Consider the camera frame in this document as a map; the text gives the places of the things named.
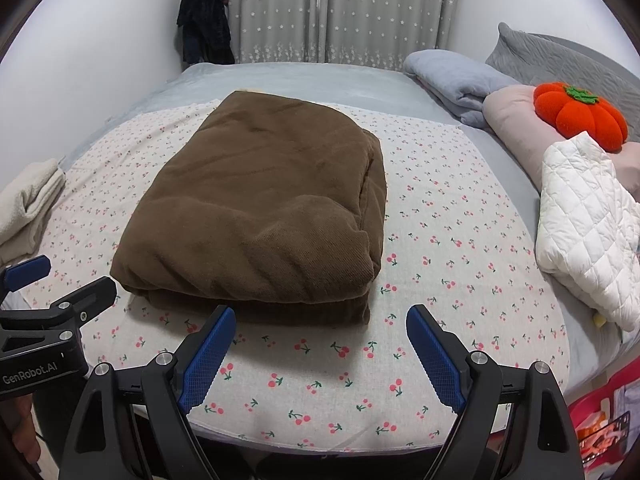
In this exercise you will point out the pink pillow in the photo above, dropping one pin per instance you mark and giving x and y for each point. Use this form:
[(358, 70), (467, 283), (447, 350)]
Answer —
[(505, 110)]

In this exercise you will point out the orange pumpkin cushion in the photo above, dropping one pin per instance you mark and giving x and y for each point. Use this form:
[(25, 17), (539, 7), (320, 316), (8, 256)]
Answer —
[(580, 115)]

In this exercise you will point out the grey bed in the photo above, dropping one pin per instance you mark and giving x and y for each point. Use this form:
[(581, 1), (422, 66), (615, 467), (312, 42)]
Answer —
[(310, 80)]

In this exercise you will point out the small yellow object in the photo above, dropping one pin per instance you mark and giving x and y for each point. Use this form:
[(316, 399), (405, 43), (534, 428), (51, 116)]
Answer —
[(600, 321)]

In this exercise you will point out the grey star print curtain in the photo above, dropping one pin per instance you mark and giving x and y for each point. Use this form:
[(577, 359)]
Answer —
[(350, 10)]

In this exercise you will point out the folded blue-grey blanket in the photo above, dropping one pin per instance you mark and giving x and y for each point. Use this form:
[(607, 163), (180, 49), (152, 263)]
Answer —
[(450, 75)]

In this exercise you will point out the person's left hand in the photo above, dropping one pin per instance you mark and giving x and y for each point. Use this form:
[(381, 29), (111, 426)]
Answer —
[(22, 425)]

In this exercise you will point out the cherry print bed sheet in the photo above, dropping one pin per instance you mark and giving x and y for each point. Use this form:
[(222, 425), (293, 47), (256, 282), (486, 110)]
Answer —
[(325, 385)]

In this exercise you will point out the white quilted jacket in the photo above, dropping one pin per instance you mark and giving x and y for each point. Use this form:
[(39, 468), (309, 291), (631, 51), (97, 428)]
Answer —
[(585, 230)]

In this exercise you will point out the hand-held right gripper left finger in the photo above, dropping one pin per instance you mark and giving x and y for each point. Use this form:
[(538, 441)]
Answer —
[(207, 360)]

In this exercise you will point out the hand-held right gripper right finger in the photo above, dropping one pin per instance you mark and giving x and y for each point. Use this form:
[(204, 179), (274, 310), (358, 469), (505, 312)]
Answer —
[(435, 360)]

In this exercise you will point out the red box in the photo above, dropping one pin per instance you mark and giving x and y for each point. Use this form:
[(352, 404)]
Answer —
[(595, 400)]

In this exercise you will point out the dark hanging clothes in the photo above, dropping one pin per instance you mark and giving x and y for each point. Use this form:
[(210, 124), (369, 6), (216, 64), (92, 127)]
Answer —
[(205, 20)]

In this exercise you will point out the brown coat with fur collar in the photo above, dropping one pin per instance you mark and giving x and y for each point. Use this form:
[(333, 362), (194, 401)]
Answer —
[(250, 200)]

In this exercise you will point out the grey quilted pillow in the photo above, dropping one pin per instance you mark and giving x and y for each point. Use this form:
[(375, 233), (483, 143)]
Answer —
[(525, 52)]

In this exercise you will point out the cream folded cloth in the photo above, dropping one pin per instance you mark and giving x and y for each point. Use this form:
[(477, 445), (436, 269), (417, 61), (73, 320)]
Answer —
[(30, 195)]

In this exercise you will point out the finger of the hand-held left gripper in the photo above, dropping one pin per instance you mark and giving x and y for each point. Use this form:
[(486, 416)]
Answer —
[(27, 267), (92, 292)]

